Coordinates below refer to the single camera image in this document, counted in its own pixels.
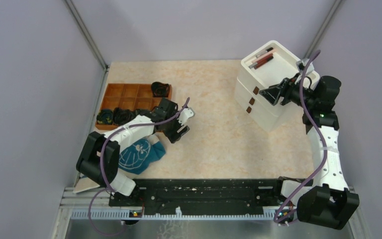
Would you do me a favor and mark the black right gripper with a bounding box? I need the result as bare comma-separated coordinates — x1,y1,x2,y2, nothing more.
259,73,316,109

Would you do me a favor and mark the white drawer organizer box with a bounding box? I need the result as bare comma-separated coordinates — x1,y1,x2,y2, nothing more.
234,40,301,132

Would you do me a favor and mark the red lip gloss tube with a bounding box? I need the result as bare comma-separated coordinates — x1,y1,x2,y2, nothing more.
254,56,274,70

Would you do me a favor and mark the clear glitter gloss tube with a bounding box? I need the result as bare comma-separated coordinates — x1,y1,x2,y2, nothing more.
255,47,274,58

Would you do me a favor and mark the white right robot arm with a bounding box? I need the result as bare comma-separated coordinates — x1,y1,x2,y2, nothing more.
259,76,360,230

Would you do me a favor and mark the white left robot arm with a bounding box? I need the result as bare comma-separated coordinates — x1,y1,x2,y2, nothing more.
76,98,195,206

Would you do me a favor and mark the black coiled band top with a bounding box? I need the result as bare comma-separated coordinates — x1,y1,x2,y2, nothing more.
151,82,171,98

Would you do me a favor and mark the black coiled band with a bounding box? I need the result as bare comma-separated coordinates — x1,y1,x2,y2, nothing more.
130,109,147,120
96,109,113,125
112,108,133,125
151,82,171,98

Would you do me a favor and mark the black coiled band right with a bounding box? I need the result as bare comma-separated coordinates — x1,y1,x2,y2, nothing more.
130,109,147,120

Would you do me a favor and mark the teal patterned cloth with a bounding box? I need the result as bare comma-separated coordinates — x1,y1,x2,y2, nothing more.
80,134,167,179

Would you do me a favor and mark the wooden compartment tray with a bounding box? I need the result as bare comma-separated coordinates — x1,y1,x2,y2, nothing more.
95,83,173,130

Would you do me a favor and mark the black coiled band middle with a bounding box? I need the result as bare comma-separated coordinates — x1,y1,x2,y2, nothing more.
112,108,133,125

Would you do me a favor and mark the black coiled band left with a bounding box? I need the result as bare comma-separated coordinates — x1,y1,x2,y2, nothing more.
96,109,113,125

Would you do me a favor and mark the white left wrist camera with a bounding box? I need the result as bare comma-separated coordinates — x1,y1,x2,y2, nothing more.
178,108,195,125

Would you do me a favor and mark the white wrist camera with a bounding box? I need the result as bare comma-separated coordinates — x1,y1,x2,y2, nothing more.
295,58,314,75
178,108,195,125

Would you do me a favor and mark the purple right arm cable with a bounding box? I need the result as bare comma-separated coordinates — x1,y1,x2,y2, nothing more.
273,49,328,226

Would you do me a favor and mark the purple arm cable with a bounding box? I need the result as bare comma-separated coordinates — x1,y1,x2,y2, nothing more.
273,49,328,226
88,97,191,237

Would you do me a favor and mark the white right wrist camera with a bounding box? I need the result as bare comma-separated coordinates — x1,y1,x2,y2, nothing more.
295,58,314,75

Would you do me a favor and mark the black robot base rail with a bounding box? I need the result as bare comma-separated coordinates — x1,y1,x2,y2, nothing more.
108,177,288,216

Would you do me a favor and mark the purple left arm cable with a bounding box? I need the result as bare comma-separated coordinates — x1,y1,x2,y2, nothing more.
88,97,191,237

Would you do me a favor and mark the grey slotted cable duct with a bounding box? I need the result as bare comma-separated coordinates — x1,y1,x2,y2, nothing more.
70,206,297,222

